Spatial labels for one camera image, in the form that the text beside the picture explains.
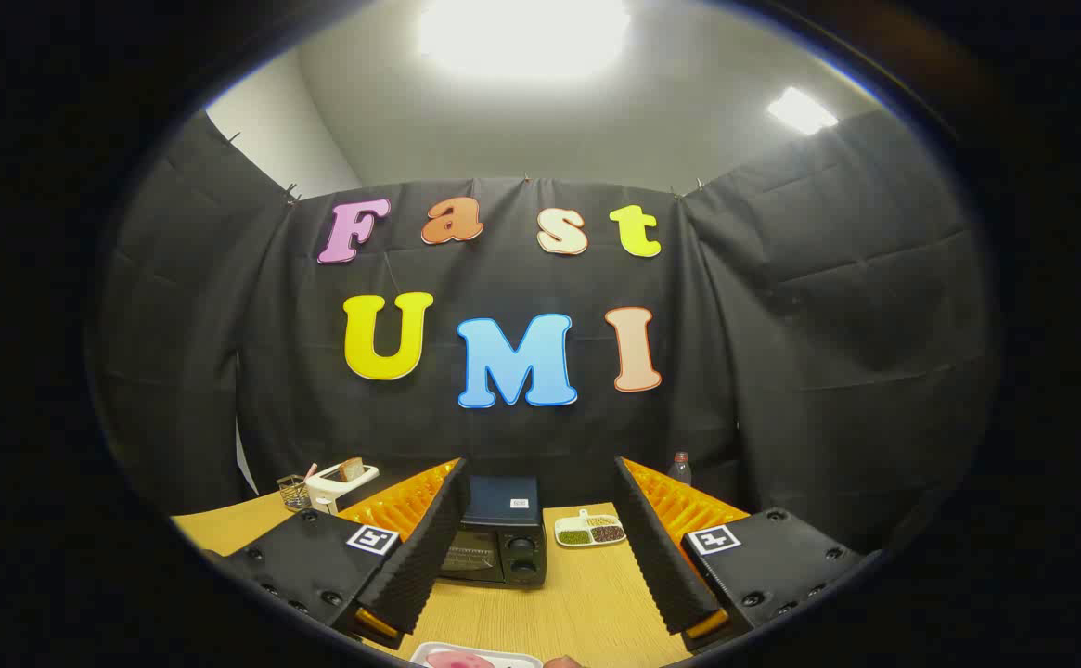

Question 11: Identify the white bread toaster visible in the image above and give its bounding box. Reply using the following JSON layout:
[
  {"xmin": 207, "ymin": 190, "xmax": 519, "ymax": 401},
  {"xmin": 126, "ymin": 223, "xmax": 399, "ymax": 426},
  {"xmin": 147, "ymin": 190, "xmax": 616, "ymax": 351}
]
[{"xmin": 306, "ymin": 462, "xmax": 380, "ymax": 514}]

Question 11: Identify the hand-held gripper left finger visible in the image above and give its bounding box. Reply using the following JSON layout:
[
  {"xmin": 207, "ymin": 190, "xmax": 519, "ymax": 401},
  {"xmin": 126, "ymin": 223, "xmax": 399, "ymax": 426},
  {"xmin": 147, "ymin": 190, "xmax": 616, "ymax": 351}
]
[{"xmin": 201, "ymin": 457, "xmax": 470, "ymax": 650}]

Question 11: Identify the black toaster oven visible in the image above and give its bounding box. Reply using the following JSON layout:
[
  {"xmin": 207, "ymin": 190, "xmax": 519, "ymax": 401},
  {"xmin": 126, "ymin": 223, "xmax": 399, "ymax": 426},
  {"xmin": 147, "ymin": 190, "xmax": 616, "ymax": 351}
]
[{"xmin": 435, "ymin": 476, "xmax": 548, "ymax": 588}]

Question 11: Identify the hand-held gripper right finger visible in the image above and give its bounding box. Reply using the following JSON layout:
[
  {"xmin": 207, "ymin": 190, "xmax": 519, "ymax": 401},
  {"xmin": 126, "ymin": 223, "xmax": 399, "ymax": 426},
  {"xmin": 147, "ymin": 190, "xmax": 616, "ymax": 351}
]
[{"xmin": 614, "ymin": 456, "xmax": 880, "ymax": 652}]

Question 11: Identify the glass toaster oven door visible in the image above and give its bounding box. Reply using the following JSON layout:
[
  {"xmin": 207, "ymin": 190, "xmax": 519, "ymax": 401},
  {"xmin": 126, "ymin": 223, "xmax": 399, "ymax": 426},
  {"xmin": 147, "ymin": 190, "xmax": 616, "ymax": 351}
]
[{"xmin": 438, "ymin": 529, "xmax": 506, "ymax": 584}]

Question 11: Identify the white divided bean dish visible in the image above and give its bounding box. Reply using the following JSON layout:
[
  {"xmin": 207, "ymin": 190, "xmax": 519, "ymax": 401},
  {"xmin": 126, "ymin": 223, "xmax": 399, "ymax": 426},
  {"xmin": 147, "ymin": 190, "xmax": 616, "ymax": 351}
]
[{"xmin": 554, "ymin": 509, "xmax": 627, "ymax": 548}]

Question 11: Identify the white square plate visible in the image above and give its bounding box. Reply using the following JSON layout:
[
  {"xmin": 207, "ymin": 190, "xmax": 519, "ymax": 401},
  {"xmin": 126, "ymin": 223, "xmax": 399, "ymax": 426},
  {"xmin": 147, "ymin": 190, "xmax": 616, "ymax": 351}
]
[{"xmin": 410, "ymin": 642, "xmax": 543, "ymax": 668}]

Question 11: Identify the ceiling light panel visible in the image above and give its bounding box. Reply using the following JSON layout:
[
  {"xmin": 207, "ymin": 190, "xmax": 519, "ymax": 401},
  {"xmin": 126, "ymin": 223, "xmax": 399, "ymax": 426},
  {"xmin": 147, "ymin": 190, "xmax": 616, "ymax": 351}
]
[
  {"xmin": 418, "ymin": 0, "xmax": 632, "ymax": 83},
  {"xmin": 766, "ymin": 86, "xmax": 840, "ymax": 136}
]

